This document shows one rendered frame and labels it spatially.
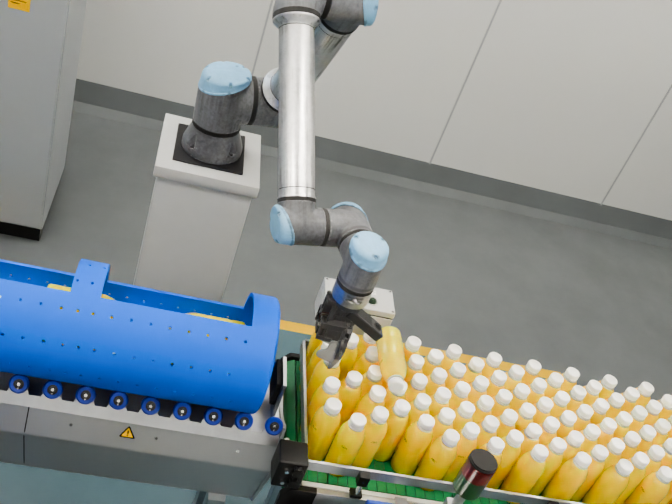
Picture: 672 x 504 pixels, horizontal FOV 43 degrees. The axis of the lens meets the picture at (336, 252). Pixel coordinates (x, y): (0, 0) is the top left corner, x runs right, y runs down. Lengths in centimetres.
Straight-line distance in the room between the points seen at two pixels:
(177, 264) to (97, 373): 93
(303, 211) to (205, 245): 88
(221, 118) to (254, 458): 102
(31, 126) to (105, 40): 129
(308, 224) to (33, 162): 195
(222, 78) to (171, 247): 59
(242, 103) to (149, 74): 229
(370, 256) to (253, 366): 36
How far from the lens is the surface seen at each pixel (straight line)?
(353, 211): 202
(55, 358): 197
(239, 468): 220
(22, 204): 385
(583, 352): 456
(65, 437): 217
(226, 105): 259
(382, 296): 239
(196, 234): 277
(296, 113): 201
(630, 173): 555
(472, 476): 187
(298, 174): 197
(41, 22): 341
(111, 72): 489
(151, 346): 194
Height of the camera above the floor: 254
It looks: 35 degrees down
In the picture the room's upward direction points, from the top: 21 degrees clockwise
